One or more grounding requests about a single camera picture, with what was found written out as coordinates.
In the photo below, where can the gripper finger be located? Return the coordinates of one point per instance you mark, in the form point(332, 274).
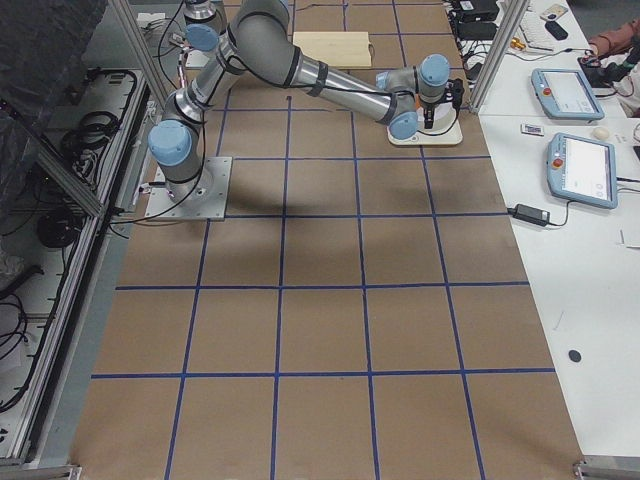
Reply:
point(429, 118)

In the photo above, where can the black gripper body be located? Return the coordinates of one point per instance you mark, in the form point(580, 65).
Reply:
point(429, 109)

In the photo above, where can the white round plate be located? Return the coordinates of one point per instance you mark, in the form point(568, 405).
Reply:
point(444, 119)

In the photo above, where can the cream bear tray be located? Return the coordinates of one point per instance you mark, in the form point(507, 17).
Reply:
point(440, 137)

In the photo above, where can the small printed card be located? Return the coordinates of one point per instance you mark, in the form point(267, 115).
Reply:
point(533, 130)

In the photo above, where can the gold metal cylinder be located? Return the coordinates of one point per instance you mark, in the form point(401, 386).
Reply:
point(518, 44)

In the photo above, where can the bamboo cutting board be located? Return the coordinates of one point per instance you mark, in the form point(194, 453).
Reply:
point(343, 50)

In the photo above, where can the white keyboard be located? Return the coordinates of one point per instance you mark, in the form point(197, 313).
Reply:
point(536, 37)

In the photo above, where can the far teach pendant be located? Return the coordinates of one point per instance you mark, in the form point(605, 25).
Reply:
point(565, 95)

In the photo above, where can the teach pendant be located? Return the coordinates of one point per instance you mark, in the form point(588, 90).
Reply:
point(582, 170)
point(565, 95)

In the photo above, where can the black power adapter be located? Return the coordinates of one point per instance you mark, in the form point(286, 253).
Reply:
point(529, 214)

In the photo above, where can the near teach pendant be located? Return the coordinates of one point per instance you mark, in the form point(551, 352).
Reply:
point(582, 170)

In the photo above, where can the small white ball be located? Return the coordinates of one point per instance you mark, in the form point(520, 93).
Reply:
point(601, 133)

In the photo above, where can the brown paper table cover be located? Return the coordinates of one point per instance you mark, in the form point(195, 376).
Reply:
point(361, 313)

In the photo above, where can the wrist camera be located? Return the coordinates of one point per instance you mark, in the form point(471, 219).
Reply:
point(455, 93)

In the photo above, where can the aluminium frame post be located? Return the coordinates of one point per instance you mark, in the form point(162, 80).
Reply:
point(510, 21)

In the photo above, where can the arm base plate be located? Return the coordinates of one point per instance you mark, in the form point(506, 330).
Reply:
point(196, 60)
point(203, 198)

